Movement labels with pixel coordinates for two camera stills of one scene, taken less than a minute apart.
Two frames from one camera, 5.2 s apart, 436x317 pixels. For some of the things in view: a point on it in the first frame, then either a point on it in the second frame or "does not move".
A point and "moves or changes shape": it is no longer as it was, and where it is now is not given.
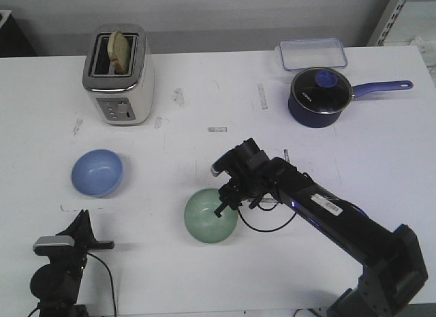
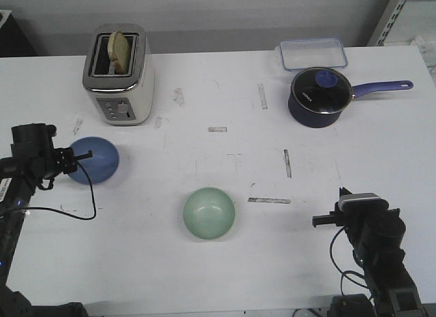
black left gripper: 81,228 → 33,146
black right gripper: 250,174 → 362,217
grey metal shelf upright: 397,3 does not move
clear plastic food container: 303,54 does not move
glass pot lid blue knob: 321,90 does not move
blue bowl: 97,172 moves or changes shape
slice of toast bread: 119,52 does not move
